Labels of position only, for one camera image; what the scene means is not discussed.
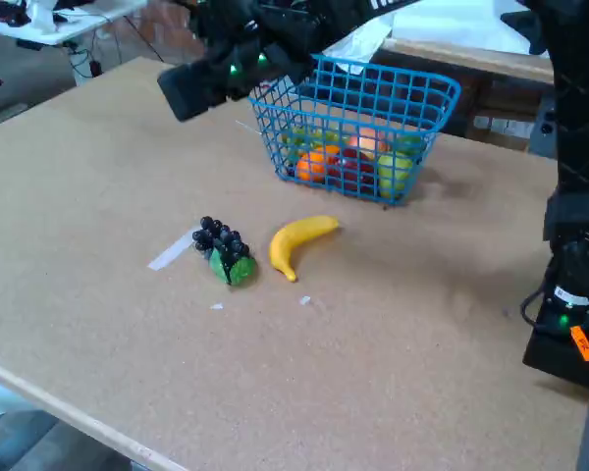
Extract black toy grapes with leaf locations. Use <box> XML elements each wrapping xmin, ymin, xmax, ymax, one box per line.
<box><xmin>191</xmin><ymin>215</ymin><xmax>259</xmax><ymax>287</ymax></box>

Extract green toy grapes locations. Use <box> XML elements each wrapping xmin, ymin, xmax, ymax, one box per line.
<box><xmin>280</xmin><ymin>126</ymin><xmax>348</xmax><ymax>166</ymax></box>

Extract toy orange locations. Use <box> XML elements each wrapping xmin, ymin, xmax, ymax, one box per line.
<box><xmin>295</xmin><ymin>145</ymin><xmax>343</xmax><ymax>183</ymax></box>

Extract white folding table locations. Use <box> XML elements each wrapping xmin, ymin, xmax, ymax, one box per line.
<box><xmin>0</xmin><ymin>0</ymin><xmax>148</xmax><ymax>87</ymax></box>

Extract orange red toy peach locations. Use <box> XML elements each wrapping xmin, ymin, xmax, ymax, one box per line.
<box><xmin>347</xmin><ymin>127</ymin><xmax>390</xmax><ymax>161</ymax></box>

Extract red toy pomegranate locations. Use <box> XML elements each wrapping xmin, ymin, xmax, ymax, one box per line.
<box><xmin>326</xmin><ymin>146</ymin><xmax>377</xmax><ymax>195</ymax></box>

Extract yellow toy banana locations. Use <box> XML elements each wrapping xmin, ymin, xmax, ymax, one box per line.
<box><xmin>268</xmin><ymin>214</ymin><xmax>342</xmax><ymax>284</ymax></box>

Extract long white tape strip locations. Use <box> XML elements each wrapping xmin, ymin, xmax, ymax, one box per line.
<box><xmin>147</xmin><ymin>228</ymin><xmax>200</xmax><ymax>272</ymax></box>

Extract white packaging pile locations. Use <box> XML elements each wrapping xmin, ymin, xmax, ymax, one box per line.
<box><xmin>27</xmin><ymin>0</ymin><xmax>60</xmax><ymax>34</ymax></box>

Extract yellow green toy apple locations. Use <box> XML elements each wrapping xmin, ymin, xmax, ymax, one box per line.
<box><xmin>376</xmin><ymin>150</ymin><xmax>414</xmax><ymax>200</ymax></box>

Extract dark green round fruit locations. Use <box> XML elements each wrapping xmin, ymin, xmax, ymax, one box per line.
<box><xmin>395</xmin><ymin>134</ymin><xmax>426</xmax><ymax>157</ymax></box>

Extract black electronics pile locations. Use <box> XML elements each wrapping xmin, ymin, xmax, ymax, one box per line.
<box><xmin>0</xmin><ymin>0</ymin><xmax>33</xmax><ymax>28</ymax></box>

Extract flat white sheet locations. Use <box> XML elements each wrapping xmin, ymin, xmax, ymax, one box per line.
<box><xmin>392</xmin><ymin>0</ymin><xmax>554</xmax><ymax>56</ymax></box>

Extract wooden workbench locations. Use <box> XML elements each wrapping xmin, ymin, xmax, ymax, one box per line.
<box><xmin>372</xmin><ymin>36</ymin><xmax>559</xmax><ymax>158</ymax></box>

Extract brown labelled cardboard box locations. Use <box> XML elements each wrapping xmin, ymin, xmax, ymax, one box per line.
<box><xmin>470</xmin><ymin>113</ymin><xmax>536</xmax><ymax>151</ymax></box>

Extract grey outlet strip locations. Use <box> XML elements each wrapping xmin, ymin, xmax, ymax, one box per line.
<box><xmin>532</xmin><ymin>95</ymin><xmax>559</xmax><ymax>158</ymax></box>

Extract black adapter with cables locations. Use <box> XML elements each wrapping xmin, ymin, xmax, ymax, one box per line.
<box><xmin>68</xmin><ymin>46</ymin><xmax>104</xmax><ymax>79</ymax></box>

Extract blue wire basket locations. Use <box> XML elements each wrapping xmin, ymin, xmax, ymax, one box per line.
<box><xmin>248</xmin><ymin>53</ymin><xmax>463</xmax><ymax>207</ymax></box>

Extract black base cable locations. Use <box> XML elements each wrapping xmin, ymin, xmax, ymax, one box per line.
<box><xmin>519</xmin><ymin>288</ymin><xmax>554</xmax><ymax>328</ymax></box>

